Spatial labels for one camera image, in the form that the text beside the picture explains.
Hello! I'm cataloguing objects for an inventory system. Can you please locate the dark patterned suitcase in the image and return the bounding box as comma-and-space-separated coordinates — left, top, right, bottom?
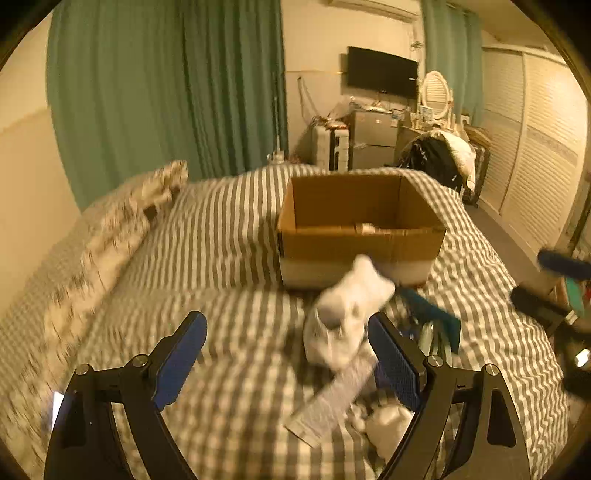
463, 144, 491, 206

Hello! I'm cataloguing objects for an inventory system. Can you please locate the small green curtain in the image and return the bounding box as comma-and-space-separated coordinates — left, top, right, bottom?
421, 1, 484, 126

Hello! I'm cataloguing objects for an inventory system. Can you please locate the brown cardboard box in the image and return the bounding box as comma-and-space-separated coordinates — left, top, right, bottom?
276, 169, 446, 290

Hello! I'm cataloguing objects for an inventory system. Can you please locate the silver mini fridge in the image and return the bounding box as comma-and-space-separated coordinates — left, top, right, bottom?
349, 110, 398, 170

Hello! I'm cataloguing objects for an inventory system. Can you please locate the patterned pillow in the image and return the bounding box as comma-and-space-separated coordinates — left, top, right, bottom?
44, 160, 188, 350

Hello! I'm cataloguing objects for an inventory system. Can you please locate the white air conditioner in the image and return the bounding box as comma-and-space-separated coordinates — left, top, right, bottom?
328, 0, 421, 23

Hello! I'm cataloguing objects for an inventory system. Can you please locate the white sock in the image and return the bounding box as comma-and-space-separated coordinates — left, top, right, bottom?
351, 403, 414, 461
303, 255, 396, 373

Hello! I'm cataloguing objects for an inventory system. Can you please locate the chair with draped clothes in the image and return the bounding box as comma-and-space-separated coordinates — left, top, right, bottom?
399, 129, 477, 192

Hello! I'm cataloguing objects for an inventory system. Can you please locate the white suitcase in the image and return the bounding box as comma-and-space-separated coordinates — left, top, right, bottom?
311, 121, 349, 173

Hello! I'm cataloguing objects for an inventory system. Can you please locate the white louvered wardrobe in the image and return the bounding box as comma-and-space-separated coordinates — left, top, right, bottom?
481, 44, 588, 258

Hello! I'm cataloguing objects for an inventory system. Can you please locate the checkered bed duvet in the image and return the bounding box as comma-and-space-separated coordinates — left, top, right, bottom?
1, 165, 569, 479

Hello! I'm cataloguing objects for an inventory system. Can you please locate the white oval vanity mirror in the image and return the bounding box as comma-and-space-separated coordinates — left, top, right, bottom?
420, 70, 454, 120

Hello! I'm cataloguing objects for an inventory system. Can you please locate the black wall television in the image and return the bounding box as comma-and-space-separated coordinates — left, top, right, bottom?
346, 46, 419, 99

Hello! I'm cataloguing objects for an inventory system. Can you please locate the dressing table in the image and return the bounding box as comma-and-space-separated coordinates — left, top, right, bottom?
394, 113, 474, 163

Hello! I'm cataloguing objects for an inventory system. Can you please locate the large green curtain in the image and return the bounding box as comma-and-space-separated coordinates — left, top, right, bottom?
46, 1, 288, 208

